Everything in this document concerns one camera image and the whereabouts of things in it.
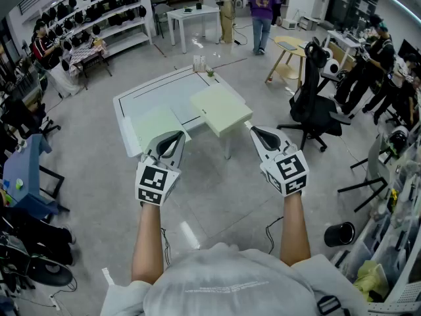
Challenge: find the person's right forearm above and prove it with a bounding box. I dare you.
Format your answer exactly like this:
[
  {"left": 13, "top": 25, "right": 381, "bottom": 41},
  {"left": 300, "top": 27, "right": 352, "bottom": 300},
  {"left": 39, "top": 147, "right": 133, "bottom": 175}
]
[{"left": 278, "top": 193, "right": 312, "bottom": 267}]

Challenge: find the black office chair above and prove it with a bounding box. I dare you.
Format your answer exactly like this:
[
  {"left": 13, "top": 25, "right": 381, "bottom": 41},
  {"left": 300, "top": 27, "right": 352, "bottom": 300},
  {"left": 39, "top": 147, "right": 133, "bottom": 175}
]
[{"left": 277, "top": 37, "right": 355, "bottom": 153}]

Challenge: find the row of black bags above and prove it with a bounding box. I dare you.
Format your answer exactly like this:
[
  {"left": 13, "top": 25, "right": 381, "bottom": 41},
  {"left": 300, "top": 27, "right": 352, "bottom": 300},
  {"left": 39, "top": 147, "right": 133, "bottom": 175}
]
[{"left": 34, "top": 0, "right": 147, "bottom": 74}]

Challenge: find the white rectangular table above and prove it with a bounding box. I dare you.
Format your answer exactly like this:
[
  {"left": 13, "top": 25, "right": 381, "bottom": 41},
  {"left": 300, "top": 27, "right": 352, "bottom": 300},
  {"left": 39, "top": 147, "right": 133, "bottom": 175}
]
[{"left": 166, "top": 5, "right": 221, "bottom": 54}]

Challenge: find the white round device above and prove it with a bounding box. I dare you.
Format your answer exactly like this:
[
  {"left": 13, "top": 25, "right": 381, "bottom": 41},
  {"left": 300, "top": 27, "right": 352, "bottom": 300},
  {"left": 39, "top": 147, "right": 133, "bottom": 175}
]
[{"left": 320, "top": 47, "right": 341, "bottom": 78}]

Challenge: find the person's left forearm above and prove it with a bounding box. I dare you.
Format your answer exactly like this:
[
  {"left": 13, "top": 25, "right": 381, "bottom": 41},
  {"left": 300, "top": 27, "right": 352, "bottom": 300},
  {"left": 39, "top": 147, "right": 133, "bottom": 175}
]
[{"left": 130, "top": 205, "right": 165, "bottom": 284}]

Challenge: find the table with patterned cloth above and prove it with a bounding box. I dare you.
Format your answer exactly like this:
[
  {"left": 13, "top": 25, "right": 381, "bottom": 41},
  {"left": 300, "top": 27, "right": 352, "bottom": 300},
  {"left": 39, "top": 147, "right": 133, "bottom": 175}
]
[{"left": 62, "top": 38, "right": 113, "bottom": 89}]

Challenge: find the grey chair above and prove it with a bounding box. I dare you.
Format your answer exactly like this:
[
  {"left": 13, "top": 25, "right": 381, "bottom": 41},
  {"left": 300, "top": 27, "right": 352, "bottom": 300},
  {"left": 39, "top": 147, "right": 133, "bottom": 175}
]
[{"left": 153, "top": 0, "right": 179, "bottom": 40}]

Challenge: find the white shelf unit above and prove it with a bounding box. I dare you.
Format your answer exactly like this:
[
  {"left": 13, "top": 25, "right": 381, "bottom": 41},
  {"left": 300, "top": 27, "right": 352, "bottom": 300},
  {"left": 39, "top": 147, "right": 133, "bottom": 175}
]
[{"left": 19, "top": 0, "right": 155, "bottom": 61}]

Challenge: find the white storage rack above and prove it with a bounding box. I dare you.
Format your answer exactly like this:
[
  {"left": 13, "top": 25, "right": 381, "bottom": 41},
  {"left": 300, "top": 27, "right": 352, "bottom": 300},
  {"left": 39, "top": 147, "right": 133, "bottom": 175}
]
[{"left": 330, "top": 133, "right": 421, "bottom": 316}]

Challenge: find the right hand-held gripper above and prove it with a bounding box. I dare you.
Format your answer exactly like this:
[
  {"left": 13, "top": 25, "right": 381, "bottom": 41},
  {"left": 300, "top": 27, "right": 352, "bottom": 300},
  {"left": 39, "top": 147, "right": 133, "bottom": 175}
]
[{"left": 249, "top": 126, "right": 310, "bottom": 198}]

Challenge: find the blue table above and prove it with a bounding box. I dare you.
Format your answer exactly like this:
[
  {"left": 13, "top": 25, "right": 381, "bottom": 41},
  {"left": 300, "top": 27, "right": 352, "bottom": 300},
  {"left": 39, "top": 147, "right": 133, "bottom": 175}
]
[{"left": 1, "top": 133, "right": 70, "bottom": 220}]

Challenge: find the pale yellow box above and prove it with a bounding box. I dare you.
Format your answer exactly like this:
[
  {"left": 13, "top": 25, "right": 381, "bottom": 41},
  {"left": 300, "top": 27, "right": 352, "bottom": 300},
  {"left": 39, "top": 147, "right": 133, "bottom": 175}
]
[{"left": 189, "top": 83, "right": 254, "bottom": 138}]

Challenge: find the black round stool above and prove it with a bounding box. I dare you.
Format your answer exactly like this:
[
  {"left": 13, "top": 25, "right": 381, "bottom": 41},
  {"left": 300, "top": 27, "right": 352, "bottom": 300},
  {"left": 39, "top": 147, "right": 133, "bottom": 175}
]
[{"left": 22, "top": 257, "right": 74, "bottom": 288}]

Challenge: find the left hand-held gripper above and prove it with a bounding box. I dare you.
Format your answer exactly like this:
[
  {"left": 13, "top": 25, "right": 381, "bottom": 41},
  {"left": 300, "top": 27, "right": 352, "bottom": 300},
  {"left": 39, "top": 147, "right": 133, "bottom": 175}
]
[{"left": 134, "top": 130, "right": 186, "bottom": 207}]

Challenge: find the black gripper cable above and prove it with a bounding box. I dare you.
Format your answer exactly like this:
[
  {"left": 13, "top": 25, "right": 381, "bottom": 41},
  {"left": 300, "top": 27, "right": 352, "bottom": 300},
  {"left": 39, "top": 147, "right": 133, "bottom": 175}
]
[
  {"left": 160, "top": 227, "right": 172, "bottom": 266},
  {"left": 265, "top": 216, "right": 284, "bottom": 255}
]

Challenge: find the black waste bin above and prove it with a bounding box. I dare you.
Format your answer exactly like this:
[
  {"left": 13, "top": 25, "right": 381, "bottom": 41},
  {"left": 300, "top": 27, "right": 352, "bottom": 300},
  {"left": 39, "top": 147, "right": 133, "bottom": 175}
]
[{"left": 324, "top": 221, "right": 356, "bottom": 248}]

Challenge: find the person's grey shirt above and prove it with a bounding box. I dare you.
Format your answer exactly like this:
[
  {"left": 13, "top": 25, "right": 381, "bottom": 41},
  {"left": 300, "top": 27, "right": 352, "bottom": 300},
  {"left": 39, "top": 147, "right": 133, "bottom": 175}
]
[{"left": 100, "top": 242, "right": 372, "bottom": 316}]

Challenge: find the yellow cloth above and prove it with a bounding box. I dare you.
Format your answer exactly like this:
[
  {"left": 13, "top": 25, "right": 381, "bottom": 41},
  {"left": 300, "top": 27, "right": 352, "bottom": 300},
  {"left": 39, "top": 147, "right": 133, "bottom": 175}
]
[{"left": 353, "top": 260, "right": 391, "bottom": 301}]

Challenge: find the black swivel chair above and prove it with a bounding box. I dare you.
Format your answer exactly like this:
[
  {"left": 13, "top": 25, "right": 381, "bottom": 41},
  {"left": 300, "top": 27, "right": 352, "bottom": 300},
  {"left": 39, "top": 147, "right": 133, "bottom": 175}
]
[{"left": 5, "top": 96, "right": 62, "bottom": 142}]

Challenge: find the round wooden table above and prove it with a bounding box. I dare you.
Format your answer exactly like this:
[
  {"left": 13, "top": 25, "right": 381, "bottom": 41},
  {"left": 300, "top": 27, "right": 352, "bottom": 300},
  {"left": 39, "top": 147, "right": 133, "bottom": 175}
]
[{"left": 264, "top": 36, "right": 316, "bottom": 84}]

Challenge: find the black strap buckle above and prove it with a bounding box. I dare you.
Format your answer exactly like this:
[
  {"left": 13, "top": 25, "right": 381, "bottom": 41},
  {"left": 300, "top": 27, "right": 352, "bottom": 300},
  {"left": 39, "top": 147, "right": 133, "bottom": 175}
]
[{"left": 317, "top": 294, "right": 343, "bottom": 316}]

